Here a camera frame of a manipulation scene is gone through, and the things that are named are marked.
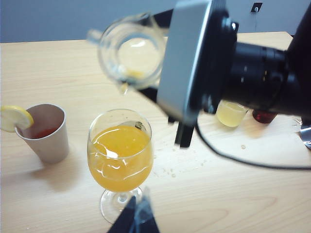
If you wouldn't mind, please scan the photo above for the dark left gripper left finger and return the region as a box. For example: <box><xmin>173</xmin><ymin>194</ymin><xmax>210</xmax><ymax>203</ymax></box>
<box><xmin>106</xmin><ymin>195</ymin><xmax>137</xmax><ymax>233</ymax></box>

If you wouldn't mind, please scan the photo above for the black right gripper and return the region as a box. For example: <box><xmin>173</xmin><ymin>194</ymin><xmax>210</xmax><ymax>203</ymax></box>
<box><xmin>137</xmin><ymin>0</ymin><xmax>240</xmax><ymax>148</ymax></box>

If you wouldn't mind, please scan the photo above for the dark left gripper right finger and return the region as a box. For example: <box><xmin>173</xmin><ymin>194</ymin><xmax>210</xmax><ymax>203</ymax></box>
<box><xmin>135</xmin><ymin>186</ymin><xmax>161</xmax><ymax>233</ymax></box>

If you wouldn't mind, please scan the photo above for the clear measuring cup orange juice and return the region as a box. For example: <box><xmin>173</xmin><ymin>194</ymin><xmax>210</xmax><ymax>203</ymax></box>
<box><xmin>86</xmin><ymin>12</ymin><xmax>168</xmax><ymax>95</ymax></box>

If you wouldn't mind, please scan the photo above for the beige paper cup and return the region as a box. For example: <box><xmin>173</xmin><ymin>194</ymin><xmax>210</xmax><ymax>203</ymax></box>
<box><xmin>15</xmin><ymin>103</ymin><xmax>70</xmax><ymax>164</ymax></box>

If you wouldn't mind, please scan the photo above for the amber glass measuring cup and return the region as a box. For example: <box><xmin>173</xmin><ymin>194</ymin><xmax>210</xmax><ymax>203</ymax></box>
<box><xmin>252</xmin><ymin>109</ymin><xmax>277</xmax><ymax>124</ymax></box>

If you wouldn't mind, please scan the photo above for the clear stemmed wine glass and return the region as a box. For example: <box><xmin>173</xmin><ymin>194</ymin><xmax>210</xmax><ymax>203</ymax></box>
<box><xmin>86</xmin><ymin>109</ymin><xmax>154</xmax><ymax>225</ymax></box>

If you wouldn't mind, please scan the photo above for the yellow lemon slice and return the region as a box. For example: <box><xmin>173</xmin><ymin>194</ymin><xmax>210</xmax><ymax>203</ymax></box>
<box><xmin>0</xmin><ymin>105</ymin><xmax>35</xmax><ymax>133</ymax></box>

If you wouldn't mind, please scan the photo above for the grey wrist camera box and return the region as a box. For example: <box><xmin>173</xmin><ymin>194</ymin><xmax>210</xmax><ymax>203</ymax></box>
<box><xmin>156</xmin><ymin>0</ymin><xmax>214</xmax><ymax>123</ymax></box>

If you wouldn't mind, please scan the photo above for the clear measuring cup wooden handle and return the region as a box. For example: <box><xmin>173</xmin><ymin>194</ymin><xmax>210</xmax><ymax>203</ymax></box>
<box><xmin>216</xmin><ymin>100</ymin><xmax>249</xmax><ymax>128</ymax></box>

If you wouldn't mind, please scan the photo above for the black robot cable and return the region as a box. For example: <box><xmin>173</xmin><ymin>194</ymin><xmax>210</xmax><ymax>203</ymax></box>
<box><xmin>194</xmin><ymin>116</ymin><xmax>311</xmax><ymax>170</ymax></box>

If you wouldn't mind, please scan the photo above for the dark wall socket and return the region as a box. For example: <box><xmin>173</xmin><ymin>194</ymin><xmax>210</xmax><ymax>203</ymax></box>
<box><xmin>250</xmin><ymin>1</ymin><xmax>263</xmax><ymax>14</ymax></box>

